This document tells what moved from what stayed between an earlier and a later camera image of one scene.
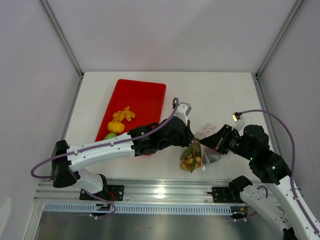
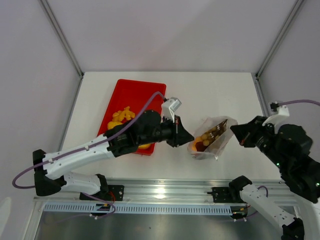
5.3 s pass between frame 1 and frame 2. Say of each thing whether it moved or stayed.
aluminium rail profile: stayed
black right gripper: moved
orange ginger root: stayed
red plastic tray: stayed
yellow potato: stayed
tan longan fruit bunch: moved
